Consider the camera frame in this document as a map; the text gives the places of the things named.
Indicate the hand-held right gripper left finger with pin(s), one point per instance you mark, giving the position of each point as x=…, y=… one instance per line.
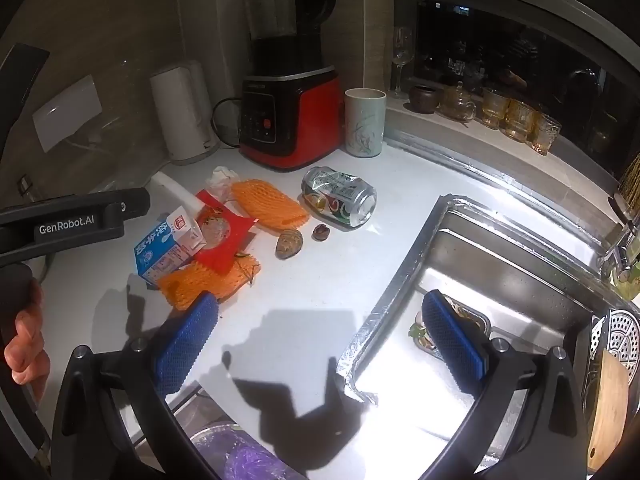
x=187, y=345

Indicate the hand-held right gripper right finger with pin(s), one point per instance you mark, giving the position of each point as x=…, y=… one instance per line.
x=452, y=345

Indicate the red plastic snack packet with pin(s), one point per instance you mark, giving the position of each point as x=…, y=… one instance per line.
x=220, y=232

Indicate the bin with purple bag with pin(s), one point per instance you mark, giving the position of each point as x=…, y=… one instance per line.
x=240, y=455

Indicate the crushed green drink can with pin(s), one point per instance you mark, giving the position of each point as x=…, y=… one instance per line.
x=340, y=195

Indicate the person's left hand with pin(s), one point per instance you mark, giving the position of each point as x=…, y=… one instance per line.
x=25, y=345

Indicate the stainless steel sink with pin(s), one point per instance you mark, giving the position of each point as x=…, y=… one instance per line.
x=500, y=270

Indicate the blue and white milk carton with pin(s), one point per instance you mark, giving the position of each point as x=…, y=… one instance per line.
x=160, y=255

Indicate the brown nut shell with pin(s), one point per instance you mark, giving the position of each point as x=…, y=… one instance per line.
x=288, y=244

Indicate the white electric kettle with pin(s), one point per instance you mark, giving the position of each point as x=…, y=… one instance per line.
x=180, y=110

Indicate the crumpled white tissue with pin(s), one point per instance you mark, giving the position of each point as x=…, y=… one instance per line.
x=222, y=180

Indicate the wooden cutting board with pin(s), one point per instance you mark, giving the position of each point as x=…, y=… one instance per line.
x=607, y=410

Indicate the perforated steel steamer plate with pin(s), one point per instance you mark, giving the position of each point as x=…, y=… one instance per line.
x=625, y=332

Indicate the dark brown chestnut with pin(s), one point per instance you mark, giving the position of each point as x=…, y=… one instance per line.
x=320, y=232

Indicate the green dish soap bottle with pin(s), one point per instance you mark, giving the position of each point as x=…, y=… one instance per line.
x=631, y=282

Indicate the chrome faucet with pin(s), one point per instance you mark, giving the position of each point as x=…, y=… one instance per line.
x=617, y=250

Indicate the amber glass cup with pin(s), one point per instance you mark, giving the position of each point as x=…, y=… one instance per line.
x=520, y=120
x=494, y=107
x=545, y=135

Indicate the white ceramic floral cup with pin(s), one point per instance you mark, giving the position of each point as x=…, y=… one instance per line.
x=365, y=125

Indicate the clear glass teapot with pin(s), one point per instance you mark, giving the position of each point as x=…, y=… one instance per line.
x=457, y=102

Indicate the straw hand brush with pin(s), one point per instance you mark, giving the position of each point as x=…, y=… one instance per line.
x=631, y=180

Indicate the dark ceramic bowl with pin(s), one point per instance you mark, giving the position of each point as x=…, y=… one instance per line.
x=424, y=100

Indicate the red and black blender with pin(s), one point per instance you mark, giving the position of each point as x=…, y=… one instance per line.
x=290, y=110

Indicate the clear wine glass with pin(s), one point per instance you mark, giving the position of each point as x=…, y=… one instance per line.
x=401, y=50

